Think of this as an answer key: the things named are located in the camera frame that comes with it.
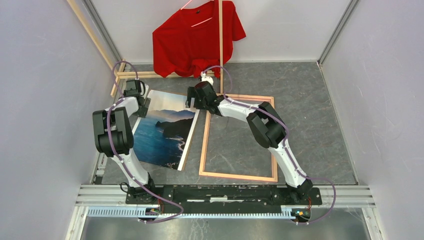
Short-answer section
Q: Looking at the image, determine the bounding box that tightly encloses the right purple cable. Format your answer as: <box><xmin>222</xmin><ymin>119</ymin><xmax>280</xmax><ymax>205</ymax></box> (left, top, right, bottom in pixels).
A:
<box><xmin>202</xmin><ymin>65</ymin><xmax>337</xmax><ymax>226</ymax></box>

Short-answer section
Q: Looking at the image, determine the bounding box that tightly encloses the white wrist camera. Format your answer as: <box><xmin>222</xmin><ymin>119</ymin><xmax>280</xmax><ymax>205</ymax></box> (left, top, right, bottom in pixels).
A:
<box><xmin>198</xmin><ymin>72</ymin><xmax>214</xmax><ymax>85</ymax></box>
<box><xmin>140</xmin><ymin>82</ymin><xmax>149</xmax><ymax>98</ymax></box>

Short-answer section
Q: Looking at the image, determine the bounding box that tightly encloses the red t-shirt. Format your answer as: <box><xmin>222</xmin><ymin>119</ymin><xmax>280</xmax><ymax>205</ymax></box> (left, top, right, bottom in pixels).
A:
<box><xmin>152</xmin><ymin>0</ymin><xmax>246</xmax><ymax>78</ymax></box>

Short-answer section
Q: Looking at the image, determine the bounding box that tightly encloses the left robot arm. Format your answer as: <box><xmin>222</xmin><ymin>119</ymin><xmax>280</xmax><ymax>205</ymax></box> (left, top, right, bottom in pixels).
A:
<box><xmin>92</xmin><ymin>79</ymin><xmax>157</xmax><ymax>204</ymax></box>

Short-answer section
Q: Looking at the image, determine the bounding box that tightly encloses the pink wooden picture frame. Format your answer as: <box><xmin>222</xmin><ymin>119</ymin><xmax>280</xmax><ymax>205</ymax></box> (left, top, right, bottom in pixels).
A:
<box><xmin>198</xmin><ymin>94</ymin><xmax>278</xmax><ymax>183</ymax></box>

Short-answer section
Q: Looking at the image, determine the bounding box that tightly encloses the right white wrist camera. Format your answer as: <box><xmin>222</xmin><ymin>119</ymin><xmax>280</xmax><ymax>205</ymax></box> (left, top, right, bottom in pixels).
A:
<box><xmin>198</xmin><ymin>72</ymin><xmax>214</xmax><ymax>85</ymax></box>

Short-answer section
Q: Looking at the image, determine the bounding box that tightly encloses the wooden clothes rack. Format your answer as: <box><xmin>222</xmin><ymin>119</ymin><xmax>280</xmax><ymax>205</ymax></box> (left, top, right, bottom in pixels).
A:
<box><xmin>66</xmin><ymin>0</ymin><xmax>225</xmax><ymax>98</ymax></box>

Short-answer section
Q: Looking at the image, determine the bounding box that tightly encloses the landscape photo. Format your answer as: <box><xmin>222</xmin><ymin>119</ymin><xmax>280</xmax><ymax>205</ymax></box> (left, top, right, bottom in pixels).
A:
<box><xmin>133</xmin><ymin>90</ymin><xmax>200</xmax><ymax>171</ymax></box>

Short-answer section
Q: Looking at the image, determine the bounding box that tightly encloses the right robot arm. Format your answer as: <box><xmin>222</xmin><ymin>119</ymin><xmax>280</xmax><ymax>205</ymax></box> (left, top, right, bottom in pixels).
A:
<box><xmin>185</xmin><ymin>81</ymin><xmax>313</xmax><ymax>204</ymax></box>

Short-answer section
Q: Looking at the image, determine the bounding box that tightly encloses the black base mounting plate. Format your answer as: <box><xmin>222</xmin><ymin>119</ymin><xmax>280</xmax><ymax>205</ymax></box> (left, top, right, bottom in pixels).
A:
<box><xmin>125</xmin><ymin>184</ymin><xmax>323</xmax><ymax>214</ymax></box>

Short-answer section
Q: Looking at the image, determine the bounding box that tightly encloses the white slotted cable duct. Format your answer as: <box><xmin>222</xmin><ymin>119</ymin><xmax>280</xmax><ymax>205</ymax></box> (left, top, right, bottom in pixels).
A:
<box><xmin>87</xmin><ymin>206</ymin><xmax>295</xmax><ymax>220</ymax></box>

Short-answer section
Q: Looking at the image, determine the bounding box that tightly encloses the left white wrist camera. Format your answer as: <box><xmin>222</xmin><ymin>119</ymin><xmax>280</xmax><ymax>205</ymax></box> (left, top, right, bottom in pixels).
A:
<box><xmin>140</xmin><ymin>82</ymin><xmax>149</xmax><ymax>98</ymax></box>

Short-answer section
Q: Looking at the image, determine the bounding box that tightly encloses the pink clothes hanger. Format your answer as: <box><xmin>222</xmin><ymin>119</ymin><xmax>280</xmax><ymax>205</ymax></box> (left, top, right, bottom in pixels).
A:
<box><xmin>178</xmin><ymin>0</ymin><xmax>216</xmax><ymax>28</ymax></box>

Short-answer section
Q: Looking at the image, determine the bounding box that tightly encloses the aluminium rail frame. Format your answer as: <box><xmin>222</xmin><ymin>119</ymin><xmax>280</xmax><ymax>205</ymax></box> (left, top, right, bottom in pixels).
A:
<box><xmin>66</xmin><ymin>184</ymin><xmax>387</xmax><ymax>240</ymax></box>

